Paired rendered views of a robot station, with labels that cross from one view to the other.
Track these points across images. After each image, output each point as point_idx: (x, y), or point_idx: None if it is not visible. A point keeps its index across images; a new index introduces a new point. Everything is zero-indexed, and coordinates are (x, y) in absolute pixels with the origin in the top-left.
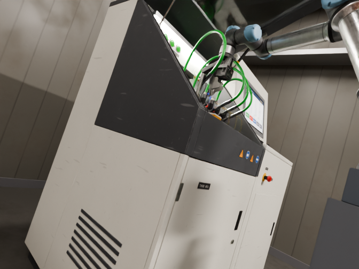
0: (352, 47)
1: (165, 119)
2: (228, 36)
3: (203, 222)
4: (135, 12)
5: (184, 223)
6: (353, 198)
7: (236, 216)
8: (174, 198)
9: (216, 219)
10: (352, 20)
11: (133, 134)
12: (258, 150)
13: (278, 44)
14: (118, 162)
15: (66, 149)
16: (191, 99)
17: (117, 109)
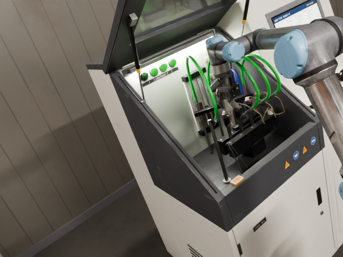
0: (321, 124)
1: (200, 202)
2: (211, 56)
3: (276, 236)
4: (115, 87)
5: (257, 255)
6: None
7: (314, 197)
8: (238, 255)
9: (289, 223)
10: (311, 96)
11: (186, 204)
12: (309, 134)
13: (268, 47)
14: (189, 221)
15: (148, 197)
16: (209, 194)
17: (162, 179)
